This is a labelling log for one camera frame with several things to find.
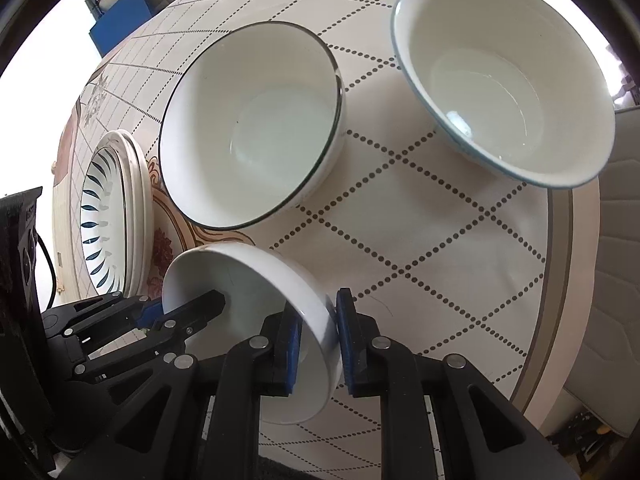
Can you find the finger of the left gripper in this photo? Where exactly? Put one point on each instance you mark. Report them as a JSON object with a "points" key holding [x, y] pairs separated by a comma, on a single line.
{"points": [[170, 328], [100, 312]]}

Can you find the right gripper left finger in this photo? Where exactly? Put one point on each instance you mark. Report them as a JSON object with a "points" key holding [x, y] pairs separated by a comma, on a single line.
{"points": [[173, 416]]}

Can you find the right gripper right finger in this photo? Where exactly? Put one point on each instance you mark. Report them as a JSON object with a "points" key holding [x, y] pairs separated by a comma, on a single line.
{"points": [[439, 418]]}

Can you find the small white bowl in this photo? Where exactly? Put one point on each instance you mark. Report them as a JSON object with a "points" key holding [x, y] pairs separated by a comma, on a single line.
{"points": [[256, 283]]}

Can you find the white plate blue leaves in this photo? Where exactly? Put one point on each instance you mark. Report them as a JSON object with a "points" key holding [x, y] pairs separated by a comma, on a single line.
{"points": [[102, 222]]}

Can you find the beige padded chair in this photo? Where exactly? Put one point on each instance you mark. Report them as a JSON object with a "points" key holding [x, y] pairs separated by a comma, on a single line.
{"points": [[605, 375]]}

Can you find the white plate pink flowers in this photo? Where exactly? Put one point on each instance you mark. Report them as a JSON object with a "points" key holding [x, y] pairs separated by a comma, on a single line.
{"points": [[138, 209]]}

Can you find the patterned tablecloth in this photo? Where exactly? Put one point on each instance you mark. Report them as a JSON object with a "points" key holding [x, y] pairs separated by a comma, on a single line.
{"points": [[445, 255]]}

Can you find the white bowl dark rim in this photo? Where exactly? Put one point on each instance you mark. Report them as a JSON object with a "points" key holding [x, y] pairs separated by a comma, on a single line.
{"points": [[254, 125]]}

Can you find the white bowl teal rim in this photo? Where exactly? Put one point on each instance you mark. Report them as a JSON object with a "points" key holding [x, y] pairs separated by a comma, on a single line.
{"points": [[511, 83]]}

